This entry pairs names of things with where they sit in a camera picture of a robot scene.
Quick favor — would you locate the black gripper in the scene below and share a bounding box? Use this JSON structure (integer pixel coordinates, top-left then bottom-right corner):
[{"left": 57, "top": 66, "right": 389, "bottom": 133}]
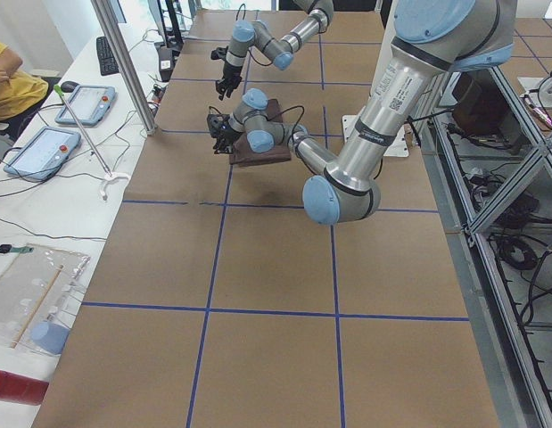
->
[
  {"left": 207, "top": 106, "right": 240, "bottom": 154},
  {"left": 210, "top": 44, "right": 247, "bottom": 100}
]

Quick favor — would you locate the dark brown t-shirt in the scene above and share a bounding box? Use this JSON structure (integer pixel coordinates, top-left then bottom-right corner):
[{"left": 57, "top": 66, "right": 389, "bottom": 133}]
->
[{"left": 229, "top": 117, "right": 292, "bottom": 168}]

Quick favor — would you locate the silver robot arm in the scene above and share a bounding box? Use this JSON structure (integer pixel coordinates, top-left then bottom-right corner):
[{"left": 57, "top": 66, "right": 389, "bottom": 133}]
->
[
  {"left": 210, "top": 0, "right": 334, "bottom": 100},
  {"left": 207, "top": 1, "right": 517, "bottom": 225}
]

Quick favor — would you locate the black keyboard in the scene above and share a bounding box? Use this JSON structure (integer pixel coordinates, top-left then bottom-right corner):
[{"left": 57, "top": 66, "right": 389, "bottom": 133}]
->
[{"left": 95, "top": 36, "right": 119, "bottom": 76}]

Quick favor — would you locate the upper teach pendant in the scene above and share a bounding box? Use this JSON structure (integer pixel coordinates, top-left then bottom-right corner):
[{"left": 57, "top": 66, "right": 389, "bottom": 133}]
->
[{"left": 62, "top": 85, "right": 117, "bottom": 128}]

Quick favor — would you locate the teach pendant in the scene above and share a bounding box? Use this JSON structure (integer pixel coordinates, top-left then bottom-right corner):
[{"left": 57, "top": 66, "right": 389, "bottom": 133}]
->
[
  {"left": 4, "top": 127, "right": 81, "bottom": 181},
  {"left": 62, "top": 85, "right": 117, "bottom": 128}
]

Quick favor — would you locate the black computer mouse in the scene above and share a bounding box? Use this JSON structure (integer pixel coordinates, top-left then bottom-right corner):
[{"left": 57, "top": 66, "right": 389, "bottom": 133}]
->
[{"left": 60, "top": 80, "right": 79, "bottom": 93}]

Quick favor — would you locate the long metal grabber stick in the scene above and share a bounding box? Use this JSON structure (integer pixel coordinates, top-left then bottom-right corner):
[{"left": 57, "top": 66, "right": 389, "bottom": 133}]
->
[{"left": 54, "top": 85, "right": 131, "bottom": 202}]

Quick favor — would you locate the lower teach pendant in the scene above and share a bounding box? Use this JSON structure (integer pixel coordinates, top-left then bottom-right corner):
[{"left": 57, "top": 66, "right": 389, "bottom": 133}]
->
[{"left": 4, "top": 127, "right": 81, "bottom": 181}]

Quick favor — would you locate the person in yellow shirt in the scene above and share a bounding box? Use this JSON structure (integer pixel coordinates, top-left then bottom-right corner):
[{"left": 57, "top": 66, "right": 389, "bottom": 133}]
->
[{"left": 0, "top": 42, "right": 53, "bottom": 142}]

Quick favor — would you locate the clear plastic bag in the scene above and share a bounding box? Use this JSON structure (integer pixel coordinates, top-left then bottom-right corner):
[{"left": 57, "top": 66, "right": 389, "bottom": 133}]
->
[{"left": 0, "top": 243, "right": 90, "bottom": 356}]

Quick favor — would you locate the blue plastic cup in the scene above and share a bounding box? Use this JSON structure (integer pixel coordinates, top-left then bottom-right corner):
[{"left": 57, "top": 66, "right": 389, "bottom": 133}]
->
[{"left": 30, "top": 321, "right": 70, "bottom": 355}]

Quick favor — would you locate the red cylinder bottle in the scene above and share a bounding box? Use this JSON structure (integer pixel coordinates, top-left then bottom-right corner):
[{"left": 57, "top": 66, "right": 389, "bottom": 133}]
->
[{"left": 0, "top": 370, "right": 49, "bottom": 406}]

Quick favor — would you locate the aluminium frame post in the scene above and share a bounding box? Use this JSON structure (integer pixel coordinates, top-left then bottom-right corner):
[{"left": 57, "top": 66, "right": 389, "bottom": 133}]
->
[{"left": 91, "top": 0, "right": 157, "bottom": 136}]

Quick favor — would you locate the green strap smartwatch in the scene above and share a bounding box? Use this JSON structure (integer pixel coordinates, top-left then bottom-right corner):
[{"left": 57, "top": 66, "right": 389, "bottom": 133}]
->
[{"left": 0, "top": 243, "right": 34, "bottom": 254}]

